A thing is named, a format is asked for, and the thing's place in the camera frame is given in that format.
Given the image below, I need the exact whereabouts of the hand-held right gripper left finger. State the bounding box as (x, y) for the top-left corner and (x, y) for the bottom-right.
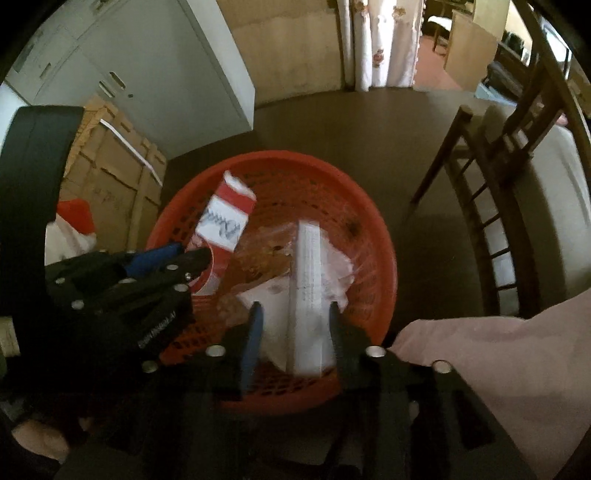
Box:
(60, 302), (266, 480)

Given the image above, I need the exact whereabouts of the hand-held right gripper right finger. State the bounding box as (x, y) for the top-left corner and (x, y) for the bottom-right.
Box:
(328, 302), (537, 480)

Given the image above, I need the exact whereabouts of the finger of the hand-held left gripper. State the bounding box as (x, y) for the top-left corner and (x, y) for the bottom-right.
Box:
(124, 248), (209, 297)
(98, 243), (184, 278)

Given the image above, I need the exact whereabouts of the white tissue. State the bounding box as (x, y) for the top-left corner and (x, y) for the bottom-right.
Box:
(235, 231), (356, 370)

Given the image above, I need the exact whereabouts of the white cardboard box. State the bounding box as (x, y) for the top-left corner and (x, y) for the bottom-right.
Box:
(287, 220), (334, 376)

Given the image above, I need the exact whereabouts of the clear plastic wrapper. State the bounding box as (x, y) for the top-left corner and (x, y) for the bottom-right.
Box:
(231, 222), (301, 289)

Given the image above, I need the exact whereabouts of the red plastic basket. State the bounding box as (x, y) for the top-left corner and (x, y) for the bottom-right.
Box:
(145, 150), (399, 414)

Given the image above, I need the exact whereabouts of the person's left hand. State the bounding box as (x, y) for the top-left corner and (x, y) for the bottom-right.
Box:
(11, 418), (71, 463)

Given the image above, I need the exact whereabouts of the red white plastic bag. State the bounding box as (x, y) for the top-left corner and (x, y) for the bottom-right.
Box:
(45, 199), (98, 266)

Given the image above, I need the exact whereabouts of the flat cardboard carton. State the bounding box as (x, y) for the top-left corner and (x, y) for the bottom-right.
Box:
(58, 95), (168, 254)

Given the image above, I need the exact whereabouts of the pink floral tablecloth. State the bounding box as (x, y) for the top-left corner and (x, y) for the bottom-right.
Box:
(383, 286), (591, 480)

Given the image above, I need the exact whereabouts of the white metal cabinet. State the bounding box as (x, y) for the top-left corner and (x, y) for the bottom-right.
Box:
(0, 0), (257, 160)

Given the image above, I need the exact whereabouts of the curved wooden chair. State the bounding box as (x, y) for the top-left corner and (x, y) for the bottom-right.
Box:
(409, 0), (591, 319)

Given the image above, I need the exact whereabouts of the beige seat cushion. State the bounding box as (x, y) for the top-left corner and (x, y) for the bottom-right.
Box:
(462, 104), (591, 319)

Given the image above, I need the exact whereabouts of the white floral curtain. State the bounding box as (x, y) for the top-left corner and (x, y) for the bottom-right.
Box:
(353, 0), (423, 90)

